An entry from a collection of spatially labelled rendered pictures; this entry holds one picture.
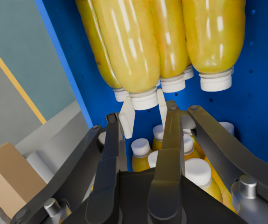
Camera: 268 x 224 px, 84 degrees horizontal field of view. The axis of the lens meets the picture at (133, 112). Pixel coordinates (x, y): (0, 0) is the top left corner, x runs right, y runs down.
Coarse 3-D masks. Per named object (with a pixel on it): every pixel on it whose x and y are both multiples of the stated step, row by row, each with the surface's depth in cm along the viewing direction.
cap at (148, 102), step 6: (144, 96) 20; (150, 96) 20; (156, 96) 21; (132, 102) 21; (138, 102) 20; (144, 102) 20; (150, 102) 20; (156, 102) 21; (138, 108) 21; (144, 108) 20
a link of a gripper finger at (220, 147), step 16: (192, 112) 13; (208, 128) 10; (224, 128) 10; (208, 144) 10; (224, 144) 8; (240, 144) 8; (224, 160) 8; (240, 160) 7; (256, 160) 7; (224, 176) 8; (256, 176) 6; (256, 192) 6
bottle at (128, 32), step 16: (96, 0) 16; (112, 0) 15; (128, 0) 15; (144, 0) 16; (96, 16) 17; (112, 16) 16; (128, 16) 15; (144, 16) 16; (112, 32) 16; (128, 32) 16; (144, 32) 16; (112, 48) 17; (128, 48) 16; (144, 48) 17; (112, 64) 19; (128, 64) 17; (144, 64) 17; (160, 64) 20; (128, 80) 18; (144, 80) 18
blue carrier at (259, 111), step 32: (64, 0) 21; (256, 0) 21; (64, 32) 20; (256, 32) 22; (64, 64) 18; (256, 64) 24; (96, 96) 26; (192, 96) 35; (224, 96) 31; (256, 96) 25; (256, 128) 27; (128, 160) 35
